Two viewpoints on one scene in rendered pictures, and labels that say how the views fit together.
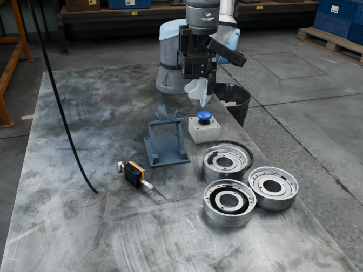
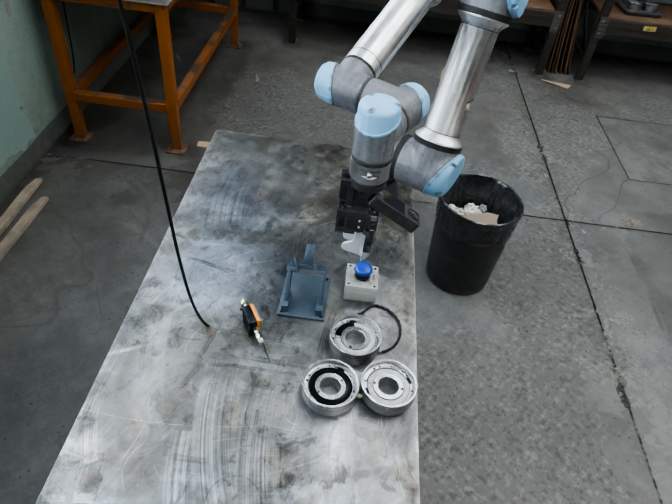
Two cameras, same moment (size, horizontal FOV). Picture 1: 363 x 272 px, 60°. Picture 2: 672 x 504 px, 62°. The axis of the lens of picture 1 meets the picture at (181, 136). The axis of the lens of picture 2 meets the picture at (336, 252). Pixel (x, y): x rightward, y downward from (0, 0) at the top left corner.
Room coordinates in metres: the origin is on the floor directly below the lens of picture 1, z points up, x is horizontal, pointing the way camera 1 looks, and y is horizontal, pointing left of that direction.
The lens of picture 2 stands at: (-0.11, -0.25, 1.71)
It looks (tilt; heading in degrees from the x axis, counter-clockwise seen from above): 43 degrees down; 16
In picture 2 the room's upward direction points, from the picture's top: 7 degrees clockwise
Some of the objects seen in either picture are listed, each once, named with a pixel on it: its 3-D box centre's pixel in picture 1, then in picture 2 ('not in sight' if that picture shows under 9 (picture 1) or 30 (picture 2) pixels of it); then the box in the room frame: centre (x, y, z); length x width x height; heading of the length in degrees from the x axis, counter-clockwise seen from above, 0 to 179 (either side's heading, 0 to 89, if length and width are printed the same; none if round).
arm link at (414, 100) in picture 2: not in sight; (394, 107); (0.84, -0.05, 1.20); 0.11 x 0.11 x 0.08; 78
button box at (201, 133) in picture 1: (203, 127); (361, 280); (0.75, -0.06, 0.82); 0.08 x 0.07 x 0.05; 16
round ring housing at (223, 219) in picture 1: (228, 203); (330, 388); (0.46, -0.10, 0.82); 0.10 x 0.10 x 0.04
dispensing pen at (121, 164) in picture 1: (140, 180); (254, 329); (0.53, 0.09, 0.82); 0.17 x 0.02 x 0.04; 46
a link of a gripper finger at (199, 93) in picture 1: (199, 94); (355, 247); (0.72, -0.04, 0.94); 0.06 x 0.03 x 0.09; 106
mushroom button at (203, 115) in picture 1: (204, 120); (362, 274); (0.74, -0.06, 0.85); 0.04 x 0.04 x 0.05
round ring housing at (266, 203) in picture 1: (271, 189); (387, 388); (0.51, -0.20, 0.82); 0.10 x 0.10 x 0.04
